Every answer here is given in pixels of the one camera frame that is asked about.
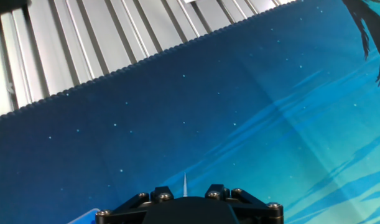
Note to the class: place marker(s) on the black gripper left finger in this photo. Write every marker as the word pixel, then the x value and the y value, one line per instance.
pixel 127 211

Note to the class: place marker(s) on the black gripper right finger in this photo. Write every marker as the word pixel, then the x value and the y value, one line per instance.
pixel 258 211

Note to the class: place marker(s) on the small clear pipette tip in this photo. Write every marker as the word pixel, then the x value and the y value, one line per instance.
pixel 185 188

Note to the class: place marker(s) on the blue pipette tip box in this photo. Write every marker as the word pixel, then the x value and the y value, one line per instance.
pixel 87 217

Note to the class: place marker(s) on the printed landscape cloth mat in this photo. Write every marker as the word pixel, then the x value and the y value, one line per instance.
pixel 208 118

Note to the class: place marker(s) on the printed marker sheet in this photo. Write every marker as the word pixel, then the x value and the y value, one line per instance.
pixel 192 1

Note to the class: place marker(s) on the black pad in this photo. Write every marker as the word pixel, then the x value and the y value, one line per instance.
pixel 7 6

